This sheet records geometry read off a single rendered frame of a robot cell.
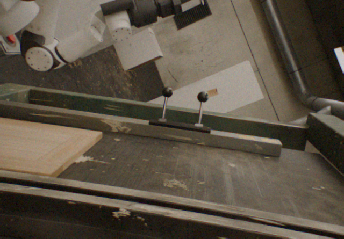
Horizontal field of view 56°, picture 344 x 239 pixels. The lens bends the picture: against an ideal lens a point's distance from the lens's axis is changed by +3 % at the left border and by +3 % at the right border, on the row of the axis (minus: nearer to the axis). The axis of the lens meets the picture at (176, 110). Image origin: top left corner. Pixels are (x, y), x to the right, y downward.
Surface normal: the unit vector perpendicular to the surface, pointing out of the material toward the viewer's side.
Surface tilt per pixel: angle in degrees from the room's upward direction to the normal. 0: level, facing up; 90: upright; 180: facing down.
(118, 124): 90
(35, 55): 90
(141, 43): 90
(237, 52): 90
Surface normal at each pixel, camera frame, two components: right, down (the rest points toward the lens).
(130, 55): -0.15, 0.11
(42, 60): 0.04, 0.50
